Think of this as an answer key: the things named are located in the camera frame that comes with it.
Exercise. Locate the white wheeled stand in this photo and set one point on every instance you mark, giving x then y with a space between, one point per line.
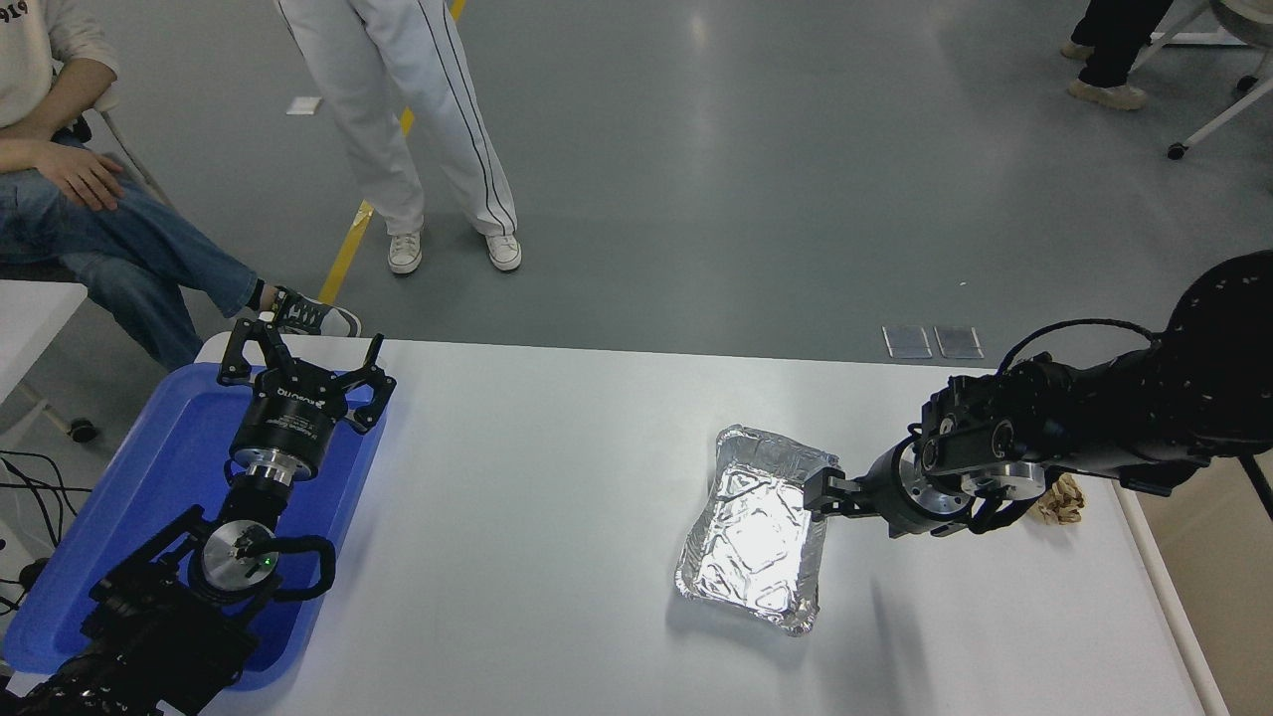
1225 117

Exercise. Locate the walking person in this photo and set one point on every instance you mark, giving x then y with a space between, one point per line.
1114 40

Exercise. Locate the clear floor plate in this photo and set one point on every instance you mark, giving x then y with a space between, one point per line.
959 341
907 341

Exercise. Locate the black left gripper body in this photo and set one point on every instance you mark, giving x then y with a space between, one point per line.
288 423

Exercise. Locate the blue plastic tray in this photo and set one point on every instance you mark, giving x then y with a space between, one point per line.
169 467

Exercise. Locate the white side table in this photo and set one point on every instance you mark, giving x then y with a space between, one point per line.
30 318

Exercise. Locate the seated person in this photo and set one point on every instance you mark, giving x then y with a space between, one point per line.
99 249

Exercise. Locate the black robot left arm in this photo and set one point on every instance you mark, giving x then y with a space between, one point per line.
149 636

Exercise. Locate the seated person's left forearm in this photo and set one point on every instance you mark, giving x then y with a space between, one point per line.
70 99

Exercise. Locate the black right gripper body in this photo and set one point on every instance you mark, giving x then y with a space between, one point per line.
893 497

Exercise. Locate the seated person's right hand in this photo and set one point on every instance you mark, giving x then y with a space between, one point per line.
85 179

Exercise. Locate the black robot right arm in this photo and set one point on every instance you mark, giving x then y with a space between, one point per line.
1144 408

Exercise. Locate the silver foil tray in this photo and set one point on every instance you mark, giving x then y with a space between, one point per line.
756 537

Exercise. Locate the standing person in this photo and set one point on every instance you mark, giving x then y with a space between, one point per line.
418 119

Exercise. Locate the large pale bin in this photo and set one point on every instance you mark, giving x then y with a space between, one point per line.
1223 597

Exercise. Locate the crumpled tan paper ball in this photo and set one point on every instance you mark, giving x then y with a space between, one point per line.
1064 504

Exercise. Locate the seated person's right forearm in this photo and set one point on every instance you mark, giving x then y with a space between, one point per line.
18 154

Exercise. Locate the white paper scrap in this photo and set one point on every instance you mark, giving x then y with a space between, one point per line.
303 105

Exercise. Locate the grey chair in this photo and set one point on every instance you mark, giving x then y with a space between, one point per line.
103 99

